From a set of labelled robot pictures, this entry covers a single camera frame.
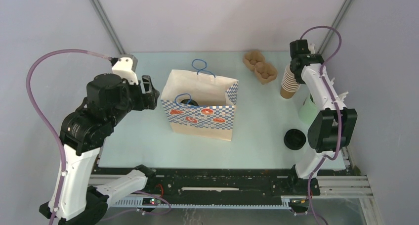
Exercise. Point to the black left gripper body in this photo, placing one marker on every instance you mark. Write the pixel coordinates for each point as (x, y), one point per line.
(139, 100)

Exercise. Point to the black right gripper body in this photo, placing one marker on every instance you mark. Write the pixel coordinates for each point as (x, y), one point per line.
(296, 76)

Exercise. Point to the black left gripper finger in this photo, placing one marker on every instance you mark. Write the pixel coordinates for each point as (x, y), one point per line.
(151, 99)
(147, 84)

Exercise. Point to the black plastic cup lid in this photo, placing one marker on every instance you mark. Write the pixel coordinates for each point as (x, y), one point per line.
(190, 102)

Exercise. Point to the blue checkered paper bag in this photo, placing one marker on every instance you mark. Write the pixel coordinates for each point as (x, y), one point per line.
(215, 95)

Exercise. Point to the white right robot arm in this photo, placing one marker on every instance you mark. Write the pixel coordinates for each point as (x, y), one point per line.
(334, 124)

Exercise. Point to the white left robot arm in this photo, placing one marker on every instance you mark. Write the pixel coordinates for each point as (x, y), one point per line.
(83, 132)

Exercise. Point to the stack of brown paper cups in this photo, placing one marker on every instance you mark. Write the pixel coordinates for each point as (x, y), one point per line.
(289, 85)

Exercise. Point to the brown pulp cup carrier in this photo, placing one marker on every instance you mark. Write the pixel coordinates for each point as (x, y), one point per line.
(264, 71)

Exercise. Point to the green straw holder cup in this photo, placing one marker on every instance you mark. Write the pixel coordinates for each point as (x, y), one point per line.
(308, 111)

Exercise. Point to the stack of black lids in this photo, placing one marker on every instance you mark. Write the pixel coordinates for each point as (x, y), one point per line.
(294, 139)

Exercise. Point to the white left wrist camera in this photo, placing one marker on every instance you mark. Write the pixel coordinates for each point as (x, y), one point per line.
(125, 66)

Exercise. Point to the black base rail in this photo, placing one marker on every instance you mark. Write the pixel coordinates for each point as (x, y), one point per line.
(272, 188)

